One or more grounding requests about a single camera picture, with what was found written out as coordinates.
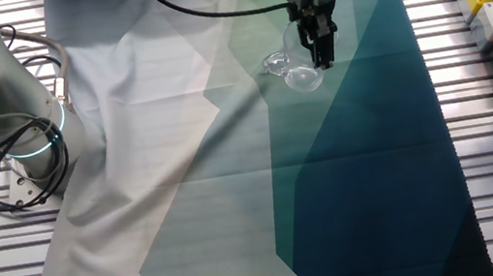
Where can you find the blue green white tablecloth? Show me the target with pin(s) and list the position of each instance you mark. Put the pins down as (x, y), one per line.
(236, 198)

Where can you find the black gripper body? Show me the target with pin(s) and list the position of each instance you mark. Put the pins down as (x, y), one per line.
(312, 6)

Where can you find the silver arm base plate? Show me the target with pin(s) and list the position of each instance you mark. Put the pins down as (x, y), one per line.
(21, 184)

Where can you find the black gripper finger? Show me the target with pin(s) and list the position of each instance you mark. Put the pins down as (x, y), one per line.
(326, 48)
(310, 47)

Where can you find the clear plastic cup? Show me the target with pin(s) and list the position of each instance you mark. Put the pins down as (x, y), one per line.
(301, 78)

